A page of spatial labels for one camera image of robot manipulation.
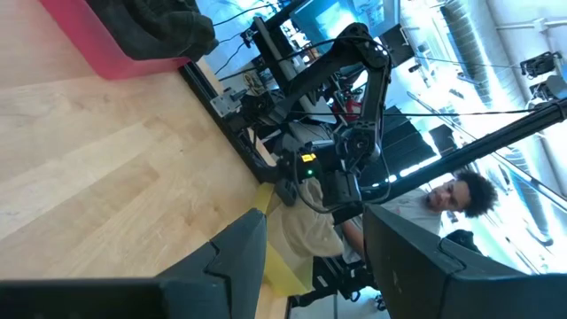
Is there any grey computer monitor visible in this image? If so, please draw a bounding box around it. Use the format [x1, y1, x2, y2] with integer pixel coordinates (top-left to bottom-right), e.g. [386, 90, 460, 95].
[290, 0, 386, 45]

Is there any pink plastic tray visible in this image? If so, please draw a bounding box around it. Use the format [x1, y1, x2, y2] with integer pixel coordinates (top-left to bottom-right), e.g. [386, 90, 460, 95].
[38, 0, 191, 82]

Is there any person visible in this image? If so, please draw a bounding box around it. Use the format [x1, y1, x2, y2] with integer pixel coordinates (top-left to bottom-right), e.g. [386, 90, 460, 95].
[340, 169, 500, 267]

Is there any black cap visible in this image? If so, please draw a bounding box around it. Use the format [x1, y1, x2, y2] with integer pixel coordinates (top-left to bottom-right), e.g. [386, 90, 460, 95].
[121, 0, 220, 61]
[86, 0, 191, 62]

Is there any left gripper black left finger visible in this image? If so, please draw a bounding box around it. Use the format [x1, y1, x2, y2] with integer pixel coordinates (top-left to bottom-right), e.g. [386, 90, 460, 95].
[0, 207, 268, 319]

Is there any yellow plastic tray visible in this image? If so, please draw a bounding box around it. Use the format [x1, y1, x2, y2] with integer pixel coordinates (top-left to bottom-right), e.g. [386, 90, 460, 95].
[252, 181, 316, 299]

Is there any beige cap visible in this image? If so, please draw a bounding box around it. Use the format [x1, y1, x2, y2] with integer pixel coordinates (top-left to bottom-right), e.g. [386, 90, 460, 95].
[265, 176, 346, 259]

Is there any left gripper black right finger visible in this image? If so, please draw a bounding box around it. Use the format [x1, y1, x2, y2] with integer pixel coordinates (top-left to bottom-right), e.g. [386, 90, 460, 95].
[362, 202, 567, 319]

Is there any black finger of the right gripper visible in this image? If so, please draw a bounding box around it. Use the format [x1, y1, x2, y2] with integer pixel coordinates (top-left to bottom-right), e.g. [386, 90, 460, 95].
[275, 177, 299, 207]

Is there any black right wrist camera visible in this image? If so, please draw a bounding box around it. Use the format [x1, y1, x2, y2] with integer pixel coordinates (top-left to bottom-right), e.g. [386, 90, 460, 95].
[322, 170, 363, 208]

